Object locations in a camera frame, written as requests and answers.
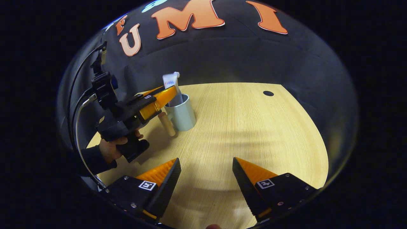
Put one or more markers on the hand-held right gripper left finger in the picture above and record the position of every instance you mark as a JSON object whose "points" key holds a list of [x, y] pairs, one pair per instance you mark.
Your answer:
{"points": [[168, 184]]}

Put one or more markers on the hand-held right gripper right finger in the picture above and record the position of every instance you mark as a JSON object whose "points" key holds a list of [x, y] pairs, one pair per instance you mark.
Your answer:
{"points": [[244, 184]]}

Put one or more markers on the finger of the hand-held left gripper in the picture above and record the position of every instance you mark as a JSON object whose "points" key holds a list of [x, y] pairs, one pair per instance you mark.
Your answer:
{"points": [[141, 98], [159, 101]]}

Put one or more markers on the white toothpaste tube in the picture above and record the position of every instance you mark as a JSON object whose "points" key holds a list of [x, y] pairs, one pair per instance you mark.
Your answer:
{"points": [[170, 81]]}

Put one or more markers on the white toothbrush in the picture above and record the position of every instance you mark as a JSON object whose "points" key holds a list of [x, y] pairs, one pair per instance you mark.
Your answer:
{"points": [[177, 74]]}

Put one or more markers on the wooden desktop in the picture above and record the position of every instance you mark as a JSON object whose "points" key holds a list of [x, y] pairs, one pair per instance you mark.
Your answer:
{"points": [[248, 133]]}

